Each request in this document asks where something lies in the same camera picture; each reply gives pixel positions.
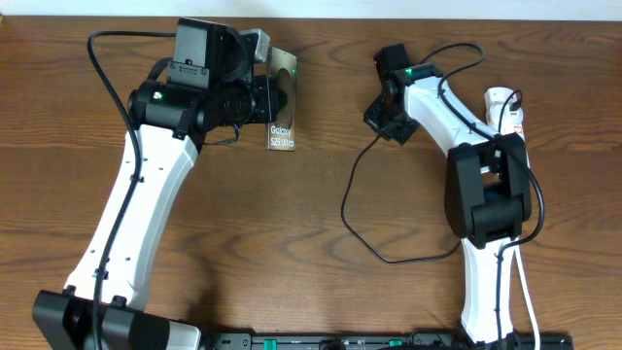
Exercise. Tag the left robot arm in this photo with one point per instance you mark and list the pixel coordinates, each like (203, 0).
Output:
(216, 76)

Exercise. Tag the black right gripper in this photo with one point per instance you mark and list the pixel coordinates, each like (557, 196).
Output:
(371, 117)

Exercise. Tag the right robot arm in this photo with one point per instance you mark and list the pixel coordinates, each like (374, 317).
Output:
(487, 196)

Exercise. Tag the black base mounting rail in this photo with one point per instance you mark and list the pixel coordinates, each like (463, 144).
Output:
(417, 340)

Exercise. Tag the white power strip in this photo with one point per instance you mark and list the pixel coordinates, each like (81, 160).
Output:
(505, 112)

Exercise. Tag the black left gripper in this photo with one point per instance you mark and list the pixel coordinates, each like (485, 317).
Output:
(270, 103)

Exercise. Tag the white USB charger plug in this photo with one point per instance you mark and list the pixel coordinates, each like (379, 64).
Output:
(503, 104)

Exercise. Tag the Galaxy S25 Ultra smartphone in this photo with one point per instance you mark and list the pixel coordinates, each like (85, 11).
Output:
(284, 121)

